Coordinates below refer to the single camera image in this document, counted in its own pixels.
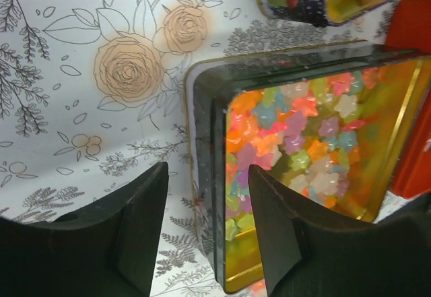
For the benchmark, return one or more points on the orange tray of lollipops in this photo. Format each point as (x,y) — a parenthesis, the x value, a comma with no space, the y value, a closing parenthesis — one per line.
(410,29)

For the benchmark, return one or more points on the tin of translucent star candies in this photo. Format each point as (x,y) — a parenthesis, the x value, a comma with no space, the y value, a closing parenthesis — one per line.
(329,122)

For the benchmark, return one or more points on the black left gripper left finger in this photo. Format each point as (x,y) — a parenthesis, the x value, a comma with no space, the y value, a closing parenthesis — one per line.
(107,248)

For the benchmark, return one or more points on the floral table mat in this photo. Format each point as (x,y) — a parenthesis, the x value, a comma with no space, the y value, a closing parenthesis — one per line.
(93,95)

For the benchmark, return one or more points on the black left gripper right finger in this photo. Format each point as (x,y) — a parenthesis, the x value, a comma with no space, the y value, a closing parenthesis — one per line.
(309,250)

